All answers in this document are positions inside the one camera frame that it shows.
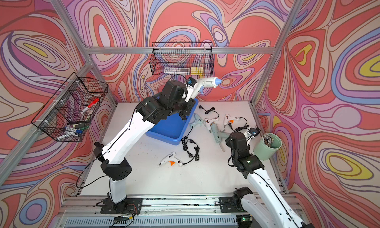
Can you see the small white glue gun front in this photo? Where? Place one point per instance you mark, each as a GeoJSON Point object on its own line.
{"type": "Point", "coordinates": [172, 159]}

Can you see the black wire basket left wall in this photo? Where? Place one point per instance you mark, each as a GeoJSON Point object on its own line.
{"type": "Point", "coordinates": [71, 97]}

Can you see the mint glue gun small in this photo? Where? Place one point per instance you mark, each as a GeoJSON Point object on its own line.
{"type": "Point", "coordinates": [197, 122]}

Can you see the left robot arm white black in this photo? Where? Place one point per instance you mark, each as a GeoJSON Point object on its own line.
{"type": "Point", "coordinates": [112, 156]}

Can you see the large white glue gun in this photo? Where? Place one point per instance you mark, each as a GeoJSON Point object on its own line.
{"type": "Point", "coordinates": [195, 87]}

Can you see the blue plastic storage box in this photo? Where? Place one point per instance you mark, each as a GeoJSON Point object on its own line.
{"type": "Point", "coordinates": [171, 130]}

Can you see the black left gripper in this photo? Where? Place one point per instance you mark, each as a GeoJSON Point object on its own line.
{"type": "Point", "coordinates": [189, 105]}

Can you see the yellow box in basket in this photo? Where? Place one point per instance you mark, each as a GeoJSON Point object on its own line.
{"type": "Point", "coordinates": [197, 71]}

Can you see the red marker pen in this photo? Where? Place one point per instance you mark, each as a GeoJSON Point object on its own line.
{"type": "Point", "coordinates": [92, 104]}

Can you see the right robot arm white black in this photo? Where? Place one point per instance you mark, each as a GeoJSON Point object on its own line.
{"type": "Point", "coordinates": [276, 212]}

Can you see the mint green cup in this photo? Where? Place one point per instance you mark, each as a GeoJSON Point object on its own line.
{"type": "Point", "coordinates": [268, 145]}

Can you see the black wire basket wall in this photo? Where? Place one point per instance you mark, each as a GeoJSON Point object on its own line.
{"type": "Point", "coordinates": [171, 58]}
{"type": "Point", "coordinates": [71, 97]}

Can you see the blue marker pen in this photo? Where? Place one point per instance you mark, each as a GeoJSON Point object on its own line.
{"type": "Point", "coordinates": [73, 130]}

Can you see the black wire basket back wall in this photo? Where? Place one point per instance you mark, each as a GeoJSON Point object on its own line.
{"type": "Point", "coordinates": [171, 58]}

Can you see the mint glue gun large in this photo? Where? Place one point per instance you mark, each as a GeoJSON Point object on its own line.
{"type": "Point", "coordinates": [219, 136]}

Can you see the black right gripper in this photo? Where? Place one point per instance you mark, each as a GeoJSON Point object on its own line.
{"type": "Point", "coordinates": [228, 142]}

